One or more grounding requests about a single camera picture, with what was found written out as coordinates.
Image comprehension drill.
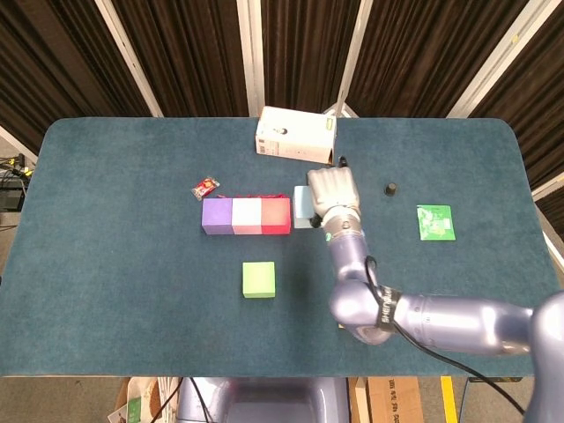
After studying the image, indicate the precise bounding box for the pink foam cube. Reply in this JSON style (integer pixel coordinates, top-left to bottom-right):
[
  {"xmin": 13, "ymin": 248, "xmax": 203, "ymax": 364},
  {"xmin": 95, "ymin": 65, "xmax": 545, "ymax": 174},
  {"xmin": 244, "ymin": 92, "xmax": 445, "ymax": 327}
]
[{"xmin": 231, "ymin": 197, "xmax": 263, "ymax": 236}]

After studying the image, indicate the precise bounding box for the black equipment with cables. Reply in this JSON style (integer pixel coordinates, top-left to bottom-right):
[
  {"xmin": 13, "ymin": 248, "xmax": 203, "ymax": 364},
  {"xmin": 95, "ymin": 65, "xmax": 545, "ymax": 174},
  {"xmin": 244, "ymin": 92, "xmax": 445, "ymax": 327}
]
[{"xmin": 0, "ymin": 152, "xmax": 35, "ymax": 212}]

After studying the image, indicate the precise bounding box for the teal felt table cover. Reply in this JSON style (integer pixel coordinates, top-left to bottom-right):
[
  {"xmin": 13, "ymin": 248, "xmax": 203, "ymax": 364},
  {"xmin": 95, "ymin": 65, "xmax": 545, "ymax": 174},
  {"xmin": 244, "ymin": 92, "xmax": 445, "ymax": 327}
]
[{"xmin": 0, "ymin": 116, "xmax": 564, "ymax": 378}]

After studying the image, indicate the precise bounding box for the grey-blue robot torso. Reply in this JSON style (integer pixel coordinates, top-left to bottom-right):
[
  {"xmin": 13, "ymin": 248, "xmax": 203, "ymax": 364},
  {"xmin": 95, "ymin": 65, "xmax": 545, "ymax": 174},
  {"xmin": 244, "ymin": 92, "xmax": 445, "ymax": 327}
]
[{"xmin": 175, "ymin": 376, "xmax": 353, "ymax": 423}]

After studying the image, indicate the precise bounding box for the purple foam cube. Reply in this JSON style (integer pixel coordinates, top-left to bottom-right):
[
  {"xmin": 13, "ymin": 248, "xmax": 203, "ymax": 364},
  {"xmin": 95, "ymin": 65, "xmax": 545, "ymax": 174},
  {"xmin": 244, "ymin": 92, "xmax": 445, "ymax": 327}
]
[{"xmin": 201, "ymin": 197, "xmax": 234, "ymax": 236}]

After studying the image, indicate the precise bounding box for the red ribbon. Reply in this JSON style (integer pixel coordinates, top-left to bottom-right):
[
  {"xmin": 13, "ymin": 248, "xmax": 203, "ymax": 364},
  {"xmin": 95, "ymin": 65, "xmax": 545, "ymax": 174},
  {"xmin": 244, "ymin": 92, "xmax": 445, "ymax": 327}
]
[{"xmin": 215, "ymin": 191, "xmax": 286, "ymax": 202}]

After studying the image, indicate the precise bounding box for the brown cardboard box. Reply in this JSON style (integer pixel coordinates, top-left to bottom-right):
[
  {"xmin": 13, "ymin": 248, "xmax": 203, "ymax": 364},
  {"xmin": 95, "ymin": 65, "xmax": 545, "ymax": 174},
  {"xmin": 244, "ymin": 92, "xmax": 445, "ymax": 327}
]
[{"xmin": 347, "ymin": 376, "xmax": 427, "ymax": 423}]

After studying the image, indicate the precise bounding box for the white frame post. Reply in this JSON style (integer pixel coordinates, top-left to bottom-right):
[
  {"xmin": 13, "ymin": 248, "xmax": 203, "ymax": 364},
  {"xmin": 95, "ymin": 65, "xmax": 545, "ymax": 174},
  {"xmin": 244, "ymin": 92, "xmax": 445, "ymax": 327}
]
[
  {"xmin": 447, "ymin": 0, "xmax": 554, "ymax": 119},
  {"xmin": 235, "ymin": 0, "xmax": 265, "ymax": 118},
  {"xmin": 0, "ymin": 125, "xmax": 39, "ymax": 164},
  {"xmin": 531, "ymin": 171, "xmax": 564, "ymax": 199},
  {"xmin": 323, "ymin": 0, "xmax": 375, "ymax": 119},
  {"xmin": 94, "ymin": 0, "xmax": 165, "ymax": 118}
]

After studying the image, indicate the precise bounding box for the green foil packet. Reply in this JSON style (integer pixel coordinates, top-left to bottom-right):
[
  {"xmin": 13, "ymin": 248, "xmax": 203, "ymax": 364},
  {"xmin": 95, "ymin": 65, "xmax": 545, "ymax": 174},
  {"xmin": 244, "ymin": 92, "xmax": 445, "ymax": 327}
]
[{"xmin": 416, "ymin": 204, "xmax": 457, "ymax": 242}]

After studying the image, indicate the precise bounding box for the white cardboard box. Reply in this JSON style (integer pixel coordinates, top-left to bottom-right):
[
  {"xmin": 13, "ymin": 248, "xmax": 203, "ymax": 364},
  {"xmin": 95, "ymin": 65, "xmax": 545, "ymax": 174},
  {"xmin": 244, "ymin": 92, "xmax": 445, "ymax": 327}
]
[{"xmin": 255, "ymin": 106, "xmax": 338, "ymax": 167}]

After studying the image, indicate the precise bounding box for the green foam cube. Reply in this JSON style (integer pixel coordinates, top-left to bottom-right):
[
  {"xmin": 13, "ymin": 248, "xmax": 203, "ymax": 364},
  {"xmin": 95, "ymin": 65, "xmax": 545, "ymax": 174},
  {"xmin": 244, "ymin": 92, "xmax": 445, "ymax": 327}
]
[{"xmin": 241, "ymin": 261, "xmax": 278, "ymax": 300}]

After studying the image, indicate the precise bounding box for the light blue foam cube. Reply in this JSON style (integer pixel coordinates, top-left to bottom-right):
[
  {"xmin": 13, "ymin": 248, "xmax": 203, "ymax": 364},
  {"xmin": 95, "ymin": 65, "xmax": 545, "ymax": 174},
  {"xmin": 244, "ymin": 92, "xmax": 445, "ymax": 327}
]
[{"xmin": 293, "ymin": 185, "xmax": 316, "ymax": 230}]

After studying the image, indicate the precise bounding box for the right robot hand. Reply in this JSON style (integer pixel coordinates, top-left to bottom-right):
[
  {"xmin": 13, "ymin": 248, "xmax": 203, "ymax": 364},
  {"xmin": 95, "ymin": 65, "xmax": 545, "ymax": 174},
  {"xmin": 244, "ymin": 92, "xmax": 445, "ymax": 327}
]
[{"xmin": 306, "ymin": 155, "xmax": 362, "ymax": 229}]

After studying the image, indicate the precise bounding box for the white paper bag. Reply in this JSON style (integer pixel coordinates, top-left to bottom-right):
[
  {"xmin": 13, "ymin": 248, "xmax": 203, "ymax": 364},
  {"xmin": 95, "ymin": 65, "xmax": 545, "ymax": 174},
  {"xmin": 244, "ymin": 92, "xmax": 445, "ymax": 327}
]
[{"xmin": 108, "ymin": 376, "xmax": 182, "ymax": 423}]

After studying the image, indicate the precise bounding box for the red foam cube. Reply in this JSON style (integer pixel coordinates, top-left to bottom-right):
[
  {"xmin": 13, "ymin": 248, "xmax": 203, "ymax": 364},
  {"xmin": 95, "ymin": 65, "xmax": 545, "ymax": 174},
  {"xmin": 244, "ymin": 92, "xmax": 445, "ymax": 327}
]
[{"xmin": 260, "ymin": 197, "xmax": 293, "ymax": 236}]

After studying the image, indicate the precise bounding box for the black torso cable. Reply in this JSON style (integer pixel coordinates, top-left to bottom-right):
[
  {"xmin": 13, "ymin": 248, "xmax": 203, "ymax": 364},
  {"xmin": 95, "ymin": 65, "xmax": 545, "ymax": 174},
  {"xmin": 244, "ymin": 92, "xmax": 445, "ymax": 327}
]
[{"xmin": 189, "ymin": 377, "xmax": 211, "ymax": 423}]

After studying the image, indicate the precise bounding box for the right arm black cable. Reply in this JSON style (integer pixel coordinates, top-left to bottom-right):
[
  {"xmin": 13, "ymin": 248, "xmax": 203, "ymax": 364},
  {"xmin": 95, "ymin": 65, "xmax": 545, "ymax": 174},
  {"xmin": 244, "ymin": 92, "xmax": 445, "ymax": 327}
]
[{"xmin": 363, "ymin": 255, "xmax": 528, "ymax": 416}]

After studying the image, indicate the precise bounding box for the small red candy packet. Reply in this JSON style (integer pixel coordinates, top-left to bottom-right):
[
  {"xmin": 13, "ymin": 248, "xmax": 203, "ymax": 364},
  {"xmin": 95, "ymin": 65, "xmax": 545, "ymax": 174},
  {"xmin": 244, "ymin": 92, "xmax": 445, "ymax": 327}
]
[{"xmin": 190, "ymin": 175, "xmax": 220, "ymax": 202}]

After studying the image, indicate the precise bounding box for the dark brown curtain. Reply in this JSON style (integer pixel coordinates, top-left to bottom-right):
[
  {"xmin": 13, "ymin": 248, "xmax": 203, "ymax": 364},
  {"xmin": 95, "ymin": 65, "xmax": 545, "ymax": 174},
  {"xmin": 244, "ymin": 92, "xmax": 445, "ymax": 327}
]
[{"xmin": 0, "ymin": 0, "xmax": 564, "ymax": 230}]

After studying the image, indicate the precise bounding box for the yellow strip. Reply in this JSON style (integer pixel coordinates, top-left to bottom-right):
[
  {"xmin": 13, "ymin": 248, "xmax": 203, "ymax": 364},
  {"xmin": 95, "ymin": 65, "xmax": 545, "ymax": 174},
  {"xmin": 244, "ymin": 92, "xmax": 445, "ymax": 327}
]
[{"xmin": 440, "ymin": 376, "xmax": 459, "ymax": 423}]

